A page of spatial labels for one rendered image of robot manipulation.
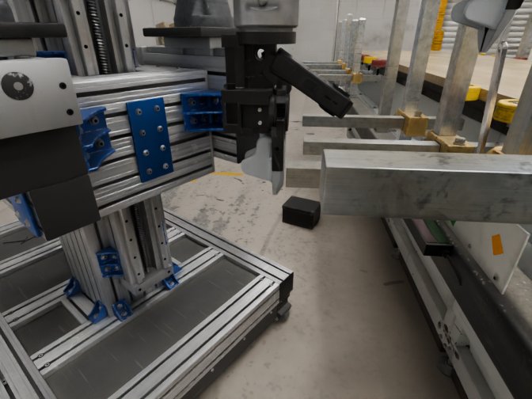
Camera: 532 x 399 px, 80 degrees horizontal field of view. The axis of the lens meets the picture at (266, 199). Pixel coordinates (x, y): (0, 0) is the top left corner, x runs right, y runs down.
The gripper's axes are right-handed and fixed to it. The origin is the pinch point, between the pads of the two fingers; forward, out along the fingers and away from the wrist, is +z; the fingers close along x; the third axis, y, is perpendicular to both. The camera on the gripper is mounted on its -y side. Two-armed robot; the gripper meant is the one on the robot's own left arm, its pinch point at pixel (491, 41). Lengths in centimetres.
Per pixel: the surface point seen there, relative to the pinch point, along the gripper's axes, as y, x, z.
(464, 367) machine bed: -26, -13, 86
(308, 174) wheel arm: 24.4, 9.1, 16.2
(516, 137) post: -4.1, 5.3, 11.7
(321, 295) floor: 10, -57, 102
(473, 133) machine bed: -28, -46, 25
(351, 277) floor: -6, -69, 102
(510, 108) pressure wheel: -14.6, -13.5, 11.6
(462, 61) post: -6.1, -18.4, 3.8
